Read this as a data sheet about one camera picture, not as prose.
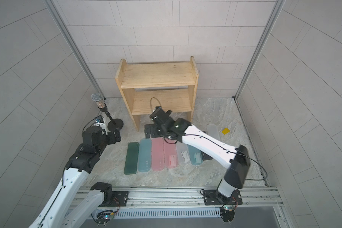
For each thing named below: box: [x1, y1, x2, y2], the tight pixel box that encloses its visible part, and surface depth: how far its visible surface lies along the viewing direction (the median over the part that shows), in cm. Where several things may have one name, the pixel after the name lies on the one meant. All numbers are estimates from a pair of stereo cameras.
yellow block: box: [221, 127, 231, 135], surface depth 100 cm
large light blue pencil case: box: [137, 138, 152, 173], surface depth 86 cm
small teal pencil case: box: [187, 144, 204, 166], surface depth 86 cm
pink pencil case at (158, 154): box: [152, 137, 165, 172], surface depth 85 cm
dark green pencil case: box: [123, 142, 140, 175], surface depth 86 cm
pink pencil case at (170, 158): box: [163, 137, 178, 169], surface depth 86 cm
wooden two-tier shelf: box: [114, 56, 200, 133], surface depth 77 cm
